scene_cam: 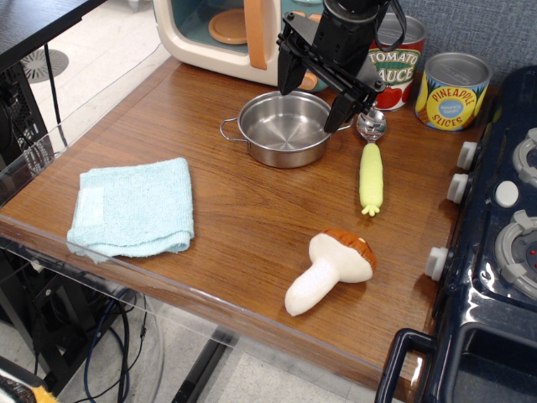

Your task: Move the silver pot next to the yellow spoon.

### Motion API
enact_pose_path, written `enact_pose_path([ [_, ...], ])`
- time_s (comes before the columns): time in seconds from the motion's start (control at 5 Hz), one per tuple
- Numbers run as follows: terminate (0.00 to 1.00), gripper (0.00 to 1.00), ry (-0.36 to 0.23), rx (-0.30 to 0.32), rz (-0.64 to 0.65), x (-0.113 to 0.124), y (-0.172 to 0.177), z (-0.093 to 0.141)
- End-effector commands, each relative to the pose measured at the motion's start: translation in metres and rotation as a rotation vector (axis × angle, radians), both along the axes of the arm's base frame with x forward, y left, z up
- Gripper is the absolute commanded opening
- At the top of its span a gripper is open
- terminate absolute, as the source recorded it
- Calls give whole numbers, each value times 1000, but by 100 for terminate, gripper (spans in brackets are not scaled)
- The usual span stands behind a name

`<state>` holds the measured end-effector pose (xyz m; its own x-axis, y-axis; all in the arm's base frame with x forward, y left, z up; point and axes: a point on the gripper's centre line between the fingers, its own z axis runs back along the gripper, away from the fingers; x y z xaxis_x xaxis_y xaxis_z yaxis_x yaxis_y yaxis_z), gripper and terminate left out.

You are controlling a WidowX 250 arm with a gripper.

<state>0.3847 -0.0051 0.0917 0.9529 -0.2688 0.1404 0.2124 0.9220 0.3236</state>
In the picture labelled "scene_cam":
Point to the plush mushroom toy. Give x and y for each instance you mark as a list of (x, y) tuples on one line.
[(336, 256)]

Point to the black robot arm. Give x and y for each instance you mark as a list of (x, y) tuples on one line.
[(352, 6)]

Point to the tomato sauce can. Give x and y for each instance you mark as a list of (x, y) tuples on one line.
[(397, 67)]

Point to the stainless steel pot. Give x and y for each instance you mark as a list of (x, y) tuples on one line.
[(284, 132)]

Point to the pineapple slices can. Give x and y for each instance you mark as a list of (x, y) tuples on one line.
[(452, 90)]

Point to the spoon with yellow-green handle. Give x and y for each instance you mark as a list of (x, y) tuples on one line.
[(371, 126)]

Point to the dark blue toy stove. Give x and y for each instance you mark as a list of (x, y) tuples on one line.
[(483, 346)]

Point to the light blue folded cloth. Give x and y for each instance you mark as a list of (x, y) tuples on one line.
[(133, 211)]

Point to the black desk at left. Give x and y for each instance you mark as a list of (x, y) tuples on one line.
[(27, 25)]

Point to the toy microwave oven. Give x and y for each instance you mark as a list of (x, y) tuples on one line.
[(234, 38)]

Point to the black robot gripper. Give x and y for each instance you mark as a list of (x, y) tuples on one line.
[(336, 50)]

